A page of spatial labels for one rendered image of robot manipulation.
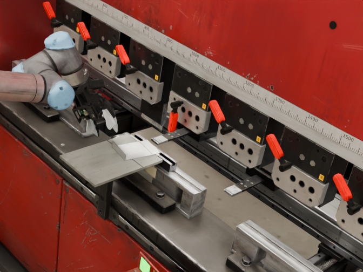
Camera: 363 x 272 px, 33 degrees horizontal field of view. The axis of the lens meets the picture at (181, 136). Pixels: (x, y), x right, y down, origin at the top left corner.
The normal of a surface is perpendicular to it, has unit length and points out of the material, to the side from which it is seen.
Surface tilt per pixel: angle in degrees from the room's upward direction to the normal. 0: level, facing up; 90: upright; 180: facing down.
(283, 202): 90
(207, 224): 0
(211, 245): 0
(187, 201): 90
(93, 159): 0
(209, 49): 90
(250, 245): 90
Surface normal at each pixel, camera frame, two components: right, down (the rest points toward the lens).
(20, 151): -0.72, 0.25
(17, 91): 0.62, 0.40
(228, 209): 0.15, -0.86
